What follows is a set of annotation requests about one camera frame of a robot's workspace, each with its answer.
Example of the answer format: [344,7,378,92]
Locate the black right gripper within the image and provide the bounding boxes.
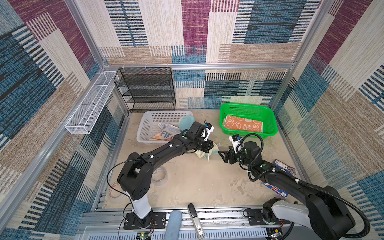
[218,145,253,168]

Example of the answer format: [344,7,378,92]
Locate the pale yellow towel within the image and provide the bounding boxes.
[179,116,219,162]

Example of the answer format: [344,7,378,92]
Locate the orange pattern towel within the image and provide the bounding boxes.
[223,115,264,133]

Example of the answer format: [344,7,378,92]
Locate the striped rabbit text towel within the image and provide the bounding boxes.
[152,123,181,141]

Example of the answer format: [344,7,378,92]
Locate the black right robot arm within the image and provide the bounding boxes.
[219,142,370,240]

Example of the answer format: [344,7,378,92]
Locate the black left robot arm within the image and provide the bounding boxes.
[117,122,214,229]

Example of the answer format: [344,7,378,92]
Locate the clear tape roll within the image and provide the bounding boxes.
[108,182,123,200]
[152,167,168,186]

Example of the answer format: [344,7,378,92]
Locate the green plastic basket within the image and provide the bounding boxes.
[220,103,278,139]

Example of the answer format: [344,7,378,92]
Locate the white plastic laundry basket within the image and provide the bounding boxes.
[137,111,193,145]

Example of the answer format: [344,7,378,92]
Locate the blue printed booklet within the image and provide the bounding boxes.
[263,159,297,199]

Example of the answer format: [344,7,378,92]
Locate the black silver handheld tool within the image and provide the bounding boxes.
[188,203,205,240]

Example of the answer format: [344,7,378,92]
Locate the grey blue foam cylinder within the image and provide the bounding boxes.
[164,210,182,240]

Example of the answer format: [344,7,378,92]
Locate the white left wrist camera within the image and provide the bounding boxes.
[202,122,214,141]

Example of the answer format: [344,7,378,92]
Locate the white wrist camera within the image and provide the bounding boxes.
[202,122,214,141]
[229,134,243,154]

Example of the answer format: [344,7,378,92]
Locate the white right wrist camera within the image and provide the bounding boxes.
[229,134,243,154]

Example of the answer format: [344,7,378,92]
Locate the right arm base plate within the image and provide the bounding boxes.
[243,208,291,226]

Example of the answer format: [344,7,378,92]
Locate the black wire shelf rack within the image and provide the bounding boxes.
[115,67,176,113]

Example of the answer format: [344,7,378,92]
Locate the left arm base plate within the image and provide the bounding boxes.
[123,212,167,230]

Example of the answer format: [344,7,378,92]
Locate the white wire mesh wall basket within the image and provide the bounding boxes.
[65,72,117,135]

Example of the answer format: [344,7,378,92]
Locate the black corrugated cable hose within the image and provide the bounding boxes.
[295,179,371,239]

